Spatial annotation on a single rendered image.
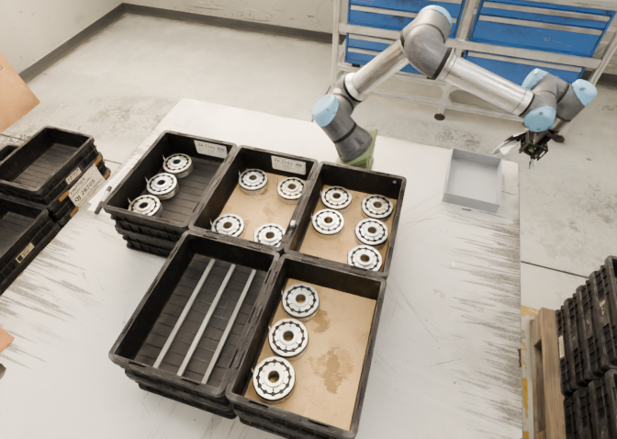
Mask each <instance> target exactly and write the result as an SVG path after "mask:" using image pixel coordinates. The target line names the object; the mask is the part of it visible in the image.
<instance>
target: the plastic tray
mask: <svg viewBox="0 0 617 439"><path fill-rule="evenodd" d="M501 175H502V158H500V157H497V156H492V155H487V154H483V153H478V152H470V151H465V150H461V149H456V148H452V150H451V153H450V156H449V162H448V167H447V172H446V177H445V183H444V189H443V198H442V201H443V202H447V203H452V204H456V205H459V206H464V207H468V208H474V209H479V210H483V211H486V212H490V213H495V214H496V213H497V211H498V209H499V206H500V194H501Z"/></svg>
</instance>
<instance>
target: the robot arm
mask: <svg viewBox="0 0 617 439"><path fill-rule="evenodd" d="M451 30H452V19H451V16H450V14H449V13H448V12H447V11H446V10H445V9H444V8H443V7H441V6H426V7H424V8H423V9H422V10H421V11H420V12H419V13H418V15H417V16H416V18H415V19H414V20H413V21H412V22H411V23H409V24H408V25H407V26H406V27H405V28H404V29H402V30H401V31H400V33H399V39H397V40H396V41H395V42H394V43H393V44H391V45H390V46H389V47H388V48H386V49H385V50H384V51H382V52H381V53H380V54H379V55H377V56H376V57H375V58H374V59H373V60H372V61H371V62H369V63H368V64H367V65H366V66H364V67H363V68H362V69H361V70H360V71H358V72H357V73H349V74H345V75H343V76H342V77H340V78H339V79H338V80H337V81H336V83H335V84H334V86H333V88H332V90H331V91H330V93H329V94H327V95H325V96H324V97H322V98H321V99H320V100H319V102H317V104H316V105H315V107H314V108H313V110H312V117H313V119H314V120H315V121H316V124H317V125H318V126H319V127H320V128H321V129H322V130H323V131H324V133H325V134H326V135H327V136H328V137H329V139H330V140H331V141H332V142H333V144H334V146H335V149H336V151H337V153H338V156H339V157H340V159H341V160H342V161H343V162H345V163H348V162H350V161H353V160H355V159H356V158H358V157H360V156H361V155H362V154H363V153H365V152H366V151H367V149H368V148H369V147H370V145H371V144H372V142H373V137H372V135H371V134H370V133H369V132H368V131H366V130H365V129H363V128H362V127H360V126H358V125H357V124H356V122H355V121H354V120H353V118H352V117H351V115H352V114H353V111H354V109H355V108H356V106H358V105H359V104H360V103H362V102H363V101H365V100H366V99H367V98H368V95H369V92H370V91H371V90H373V89H374V88H376V87H377V86H378V85H380V84H381V83H383V82H384V81H386V79H387V78H389V77H390V76H392V75H393V74H394V73H396V72H398V71H399V70H400V69H402V68H403V67H404V66H406V65H407V64H409V63H410V64H411V65H412V66H413V67H414V68H415V69H417V70H418V71H419V72H421V73H423V74H424V75H426V76H428V77H430V78H432V79H433V80H435V81H436V80H439V79H442V80H444V81H446V82H448V83H450V84H453V85H455V86H457V87H459V88H461V89H463V90H465V91H467V92H468V93H470V94H472V95H475V96H478V97H480V98H482V99H484V100H486V101H488V102H489V103H491V104H493V105H495V106H497V107H500V108H503V109H505V110H507V111H509V112H510V113H512V114H514V115H516V116H518V117H520V118H523V119H524V121H523V123H522V125H523V126H525V128H527V129H528V130H525V131H523V132H521V133H516V134H513V135H511V136H510V137H509V138H508V139H506V140H505V141H504V142H503V143H501V144H500V145H499V146H498V147H497V148H496V149H495V150H494V152H493V154H495V153H497V152H501V153H502V154H503V155H505V154H508V153H509V152H510V150H511V149H512V148H515V147H517V146H518V145H519V143H518V141H520V140H521V148H520V149H519V153H521V152H524V153H526V154H527V155H529V156H530V158H531V161H530V162H529V169H532V168H533V167H534V166H535V168H537V162H538V161H539V160H540V159H541V158H542V157H543V156H544V155H545V154H546V153H547V152H548V145H547V142H549V141H550V140H551V139H555V138H556V137H557V133H558V132H559V131H560V130H562V129H563V128H564V127H565V126H566V125H567V124H569V123H570V121H571V120H572V119H573V118H575V117H576V116H577V115H578V114H579V113H580V112H581V111H582V110H583V109H584V108H585V107H587V106H588V105H589V103H590V102H591V101H592V100H593V99H594V98H595V97H596V95H597V93H598V92H597V89H596V88H595V86H594V85H593V84H591V83H590V82H588V81H586V80H582V79H578V80H576V82H575V83H573V84H571V83H568V82H566V81H564V80H562V79H560V78H557V77H555V76H553V75H551V74H550V73H548V72H545V71H543V70H540V69H534V70H533V71H531V72H530V73H529V74H528V76H527V77H526V78H525V80H524V82H523V84H522V86H519V85H517V84H515V83H513V82H511V81H509V80H507V79H505V78H503V77H501V76H499V75H497V74H494V73H492V72H490V71H488V70H486V69H484V68H482V67H480V66H478V65H476V64H474V63H472V62H469V61H467V60H465V59H463V58H461V57H459V56H457V55H455V54H454V50H453V49H451V48H449V47H447V46H446V45H445V42H446V41H447V38H448V36H449V35H450V33H451ZM543 151H544V154H543V155H542V156H541V157H540V154H541V153H542V152H543Z"/></svg>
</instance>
